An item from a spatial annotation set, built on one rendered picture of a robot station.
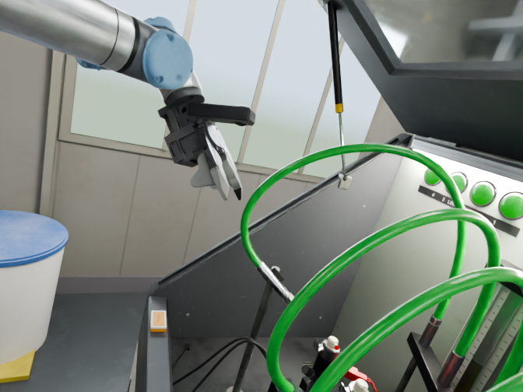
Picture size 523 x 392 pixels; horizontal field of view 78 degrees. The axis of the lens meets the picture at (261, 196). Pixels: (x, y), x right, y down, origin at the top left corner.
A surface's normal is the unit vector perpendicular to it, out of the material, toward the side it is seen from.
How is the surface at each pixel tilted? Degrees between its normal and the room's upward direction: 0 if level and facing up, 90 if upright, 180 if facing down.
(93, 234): 90
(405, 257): 90
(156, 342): 0
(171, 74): 90
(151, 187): 90
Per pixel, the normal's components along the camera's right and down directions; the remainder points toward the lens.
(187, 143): -0.24, -0.01
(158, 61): 0.73, 0.39
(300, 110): 0.40, 0.36
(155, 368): 0.27, -0.92
